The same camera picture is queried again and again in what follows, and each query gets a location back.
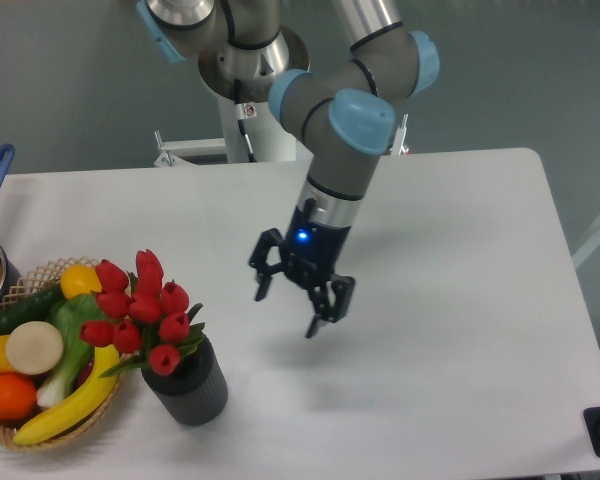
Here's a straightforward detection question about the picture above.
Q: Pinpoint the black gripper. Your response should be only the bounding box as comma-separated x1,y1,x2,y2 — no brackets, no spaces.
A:
248,198,355,339

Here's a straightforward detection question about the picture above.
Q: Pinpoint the dark grey ribbed vase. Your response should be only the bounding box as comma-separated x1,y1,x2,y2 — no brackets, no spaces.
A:
141,337,228,426

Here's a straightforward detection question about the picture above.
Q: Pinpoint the red tulip bouquet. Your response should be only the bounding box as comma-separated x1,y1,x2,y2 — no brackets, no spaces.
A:
80,249,204,378

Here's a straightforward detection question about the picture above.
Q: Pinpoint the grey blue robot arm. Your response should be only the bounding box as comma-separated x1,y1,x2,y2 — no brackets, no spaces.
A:
136,1,440,336

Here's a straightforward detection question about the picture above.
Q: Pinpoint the yellow banana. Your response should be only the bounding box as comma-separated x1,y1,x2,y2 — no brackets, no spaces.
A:
13,345,120,446

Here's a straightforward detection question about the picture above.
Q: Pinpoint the yellow lemon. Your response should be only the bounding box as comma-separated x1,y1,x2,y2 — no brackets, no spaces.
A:
60,264,102,299

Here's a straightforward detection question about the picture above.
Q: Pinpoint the green bok choy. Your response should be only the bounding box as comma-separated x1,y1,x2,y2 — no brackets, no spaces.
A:
37,294,113,410

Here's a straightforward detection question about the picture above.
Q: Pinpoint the woven wicker basket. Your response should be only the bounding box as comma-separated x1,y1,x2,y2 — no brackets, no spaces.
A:
0,257,125,453

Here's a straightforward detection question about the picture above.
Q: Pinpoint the green cucumber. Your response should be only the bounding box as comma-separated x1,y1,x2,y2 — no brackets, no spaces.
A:
0,283,64,336

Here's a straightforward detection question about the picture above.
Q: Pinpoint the beige round bun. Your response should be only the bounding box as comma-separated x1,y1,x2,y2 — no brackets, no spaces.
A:
5,321,64,375

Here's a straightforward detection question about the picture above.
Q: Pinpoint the orange fruit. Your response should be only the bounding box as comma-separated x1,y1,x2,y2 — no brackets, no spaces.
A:
0,373,37,421

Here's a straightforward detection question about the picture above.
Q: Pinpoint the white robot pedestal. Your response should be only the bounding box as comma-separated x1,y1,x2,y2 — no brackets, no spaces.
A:
152,24,311,168

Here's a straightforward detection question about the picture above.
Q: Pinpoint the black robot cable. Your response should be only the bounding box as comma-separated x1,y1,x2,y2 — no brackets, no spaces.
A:
232,79,258,163

